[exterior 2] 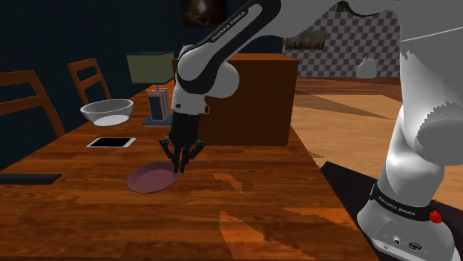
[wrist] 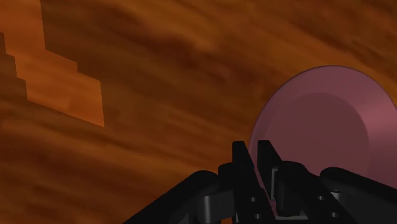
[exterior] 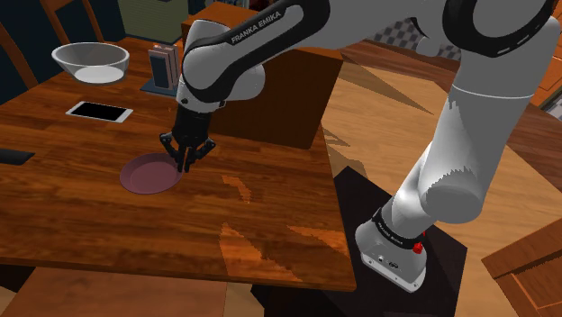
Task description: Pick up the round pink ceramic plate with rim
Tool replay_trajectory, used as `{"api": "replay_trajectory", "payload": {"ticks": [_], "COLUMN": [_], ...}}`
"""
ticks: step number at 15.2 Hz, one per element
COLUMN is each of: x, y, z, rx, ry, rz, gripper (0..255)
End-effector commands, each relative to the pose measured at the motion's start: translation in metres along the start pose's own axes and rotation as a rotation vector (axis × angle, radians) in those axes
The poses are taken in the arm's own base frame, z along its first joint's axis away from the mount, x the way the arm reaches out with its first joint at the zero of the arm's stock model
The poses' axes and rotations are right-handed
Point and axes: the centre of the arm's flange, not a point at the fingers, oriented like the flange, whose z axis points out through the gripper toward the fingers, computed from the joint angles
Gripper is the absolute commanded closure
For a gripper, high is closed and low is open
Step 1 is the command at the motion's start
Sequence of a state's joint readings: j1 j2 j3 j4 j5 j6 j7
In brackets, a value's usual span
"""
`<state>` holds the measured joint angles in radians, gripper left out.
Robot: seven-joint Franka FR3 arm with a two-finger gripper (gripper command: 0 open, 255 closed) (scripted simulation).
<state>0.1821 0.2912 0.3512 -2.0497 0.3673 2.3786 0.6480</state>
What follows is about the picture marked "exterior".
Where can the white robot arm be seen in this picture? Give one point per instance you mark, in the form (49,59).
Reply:
(474,131)

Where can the olive green cabinet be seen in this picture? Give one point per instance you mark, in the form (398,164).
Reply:
(151,19)

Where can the flat black rectangular object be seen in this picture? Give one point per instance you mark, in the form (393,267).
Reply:
(13,156)

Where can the brown wooden chair seat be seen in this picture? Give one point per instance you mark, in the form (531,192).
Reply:
(109,294)

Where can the brown wooden table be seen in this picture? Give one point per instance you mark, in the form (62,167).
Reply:
(87,219)

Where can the pink round plate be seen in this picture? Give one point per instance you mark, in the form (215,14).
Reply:
(147,178)

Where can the white tablet with black screen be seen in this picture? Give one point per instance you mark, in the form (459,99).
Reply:
(99,111)

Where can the white bowl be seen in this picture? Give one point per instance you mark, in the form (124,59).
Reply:
(90,59)

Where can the grey holder with pale books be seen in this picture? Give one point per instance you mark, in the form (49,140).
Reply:
(160,70)

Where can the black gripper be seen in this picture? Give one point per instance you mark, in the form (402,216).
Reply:
(191,125)

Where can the brown wooden furniture piece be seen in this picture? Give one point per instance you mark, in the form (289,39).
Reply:
(531,272)

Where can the brown slatted wooden chair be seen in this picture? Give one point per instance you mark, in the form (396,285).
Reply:
(15,57)

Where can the black robot stand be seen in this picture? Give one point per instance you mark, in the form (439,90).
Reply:
(360,281)

